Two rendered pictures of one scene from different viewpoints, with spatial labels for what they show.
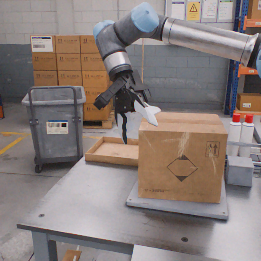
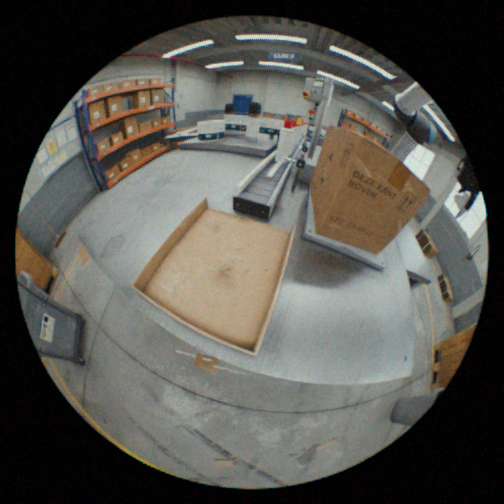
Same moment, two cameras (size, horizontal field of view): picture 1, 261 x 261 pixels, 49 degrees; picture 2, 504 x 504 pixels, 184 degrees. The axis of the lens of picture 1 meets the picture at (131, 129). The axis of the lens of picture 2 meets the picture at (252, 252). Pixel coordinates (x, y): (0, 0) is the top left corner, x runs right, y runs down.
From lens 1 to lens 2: 1.40 m
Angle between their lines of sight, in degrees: 75
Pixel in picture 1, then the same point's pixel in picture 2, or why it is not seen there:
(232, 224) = not seen: hidden behind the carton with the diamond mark
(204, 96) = (83, 193)
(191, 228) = not seen: hidden behind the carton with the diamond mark
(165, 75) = (54, 203)
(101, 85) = (29, 253)
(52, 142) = (60, 340)
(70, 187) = (366, 353)
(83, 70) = not seen: outside the picture
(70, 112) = (35, 303)
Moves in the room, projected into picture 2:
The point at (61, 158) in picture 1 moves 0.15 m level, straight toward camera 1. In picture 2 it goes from (75, 337) to (82, 340)
